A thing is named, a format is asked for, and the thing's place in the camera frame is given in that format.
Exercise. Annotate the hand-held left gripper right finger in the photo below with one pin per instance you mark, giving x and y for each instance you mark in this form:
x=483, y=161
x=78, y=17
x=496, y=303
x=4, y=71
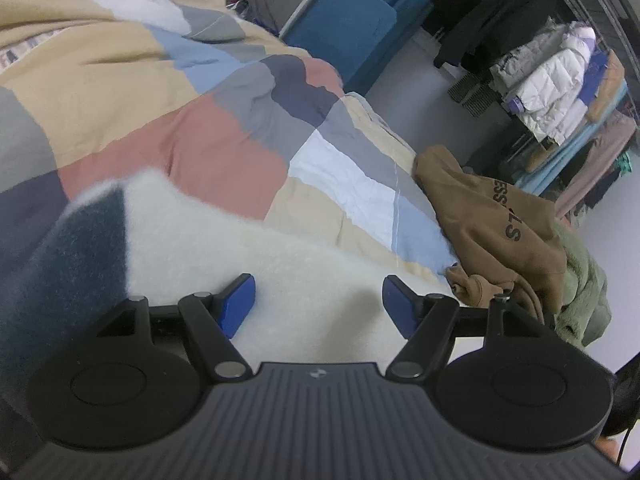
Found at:
x=400, y=305

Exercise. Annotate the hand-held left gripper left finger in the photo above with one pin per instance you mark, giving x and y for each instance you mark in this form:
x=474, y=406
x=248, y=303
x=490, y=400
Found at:
x=235, y=305

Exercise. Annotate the white blue-striped knit sweater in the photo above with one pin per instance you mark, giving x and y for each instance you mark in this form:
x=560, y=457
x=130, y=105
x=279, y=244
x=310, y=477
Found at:
x=200, y=240

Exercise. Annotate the brown hoodie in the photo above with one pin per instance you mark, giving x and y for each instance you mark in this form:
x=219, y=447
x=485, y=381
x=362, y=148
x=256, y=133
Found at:
x=500, y=210

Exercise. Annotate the green fleece jacket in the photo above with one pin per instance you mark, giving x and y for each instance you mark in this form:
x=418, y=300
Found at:
x=585, y=285

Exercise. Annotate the light blue garment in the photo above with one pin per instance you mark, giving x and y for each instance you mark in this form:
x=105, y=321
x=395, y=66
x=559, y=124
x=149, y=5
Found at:
x=555, y=170

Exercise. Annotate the striped garment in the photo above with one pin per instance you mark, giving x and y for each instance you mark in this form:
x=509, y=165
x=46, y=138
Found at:
x=472, y=92

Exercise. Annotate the dark hanging garment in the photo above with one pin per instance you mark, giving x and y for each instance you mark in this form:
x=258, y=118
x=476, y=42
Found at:
x=602, y=187

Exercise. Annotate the patchwork duvet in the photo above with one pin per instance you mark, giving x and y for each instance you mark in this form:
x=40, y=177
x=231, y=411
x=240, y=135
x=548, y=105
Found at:
x=150, y=85

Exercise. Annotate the pink pants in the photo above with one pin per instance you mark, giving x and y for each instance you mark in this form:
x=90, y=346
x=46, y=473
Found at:
x=600, y=160

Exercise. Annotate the white puffer jacket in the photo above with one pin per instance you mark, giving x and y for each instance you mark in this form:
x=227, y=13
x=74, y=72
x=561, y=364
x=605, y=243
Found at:
x=550, y=90

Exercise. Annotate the green hanger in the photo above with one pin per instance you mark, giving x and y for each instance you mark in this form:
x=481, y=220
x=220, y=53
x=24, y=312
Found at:
x=624, y=164

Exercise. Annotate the grey jacket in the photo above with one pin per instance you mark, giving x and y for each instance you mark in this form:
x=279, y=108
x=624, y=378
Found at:
x=520, y=57

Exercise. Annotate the blue padded chair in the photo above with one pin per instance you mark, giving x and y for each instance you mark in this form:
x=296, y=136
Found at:
x=340, y=25

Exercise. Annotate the blue and white top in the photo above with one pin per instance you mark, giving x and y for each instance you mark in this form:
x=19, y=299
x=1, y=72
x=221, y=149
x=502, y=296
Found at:
x=592, y=85

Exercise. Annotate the tan coat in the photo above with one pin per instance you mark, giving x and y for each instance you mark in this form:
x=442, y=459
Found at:
x=607, y=85

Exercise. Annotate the metal clothes rail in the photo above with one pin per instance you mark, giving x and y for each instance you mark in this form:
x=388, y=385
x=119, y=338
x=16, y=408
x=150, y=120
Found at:
x=580, y=5

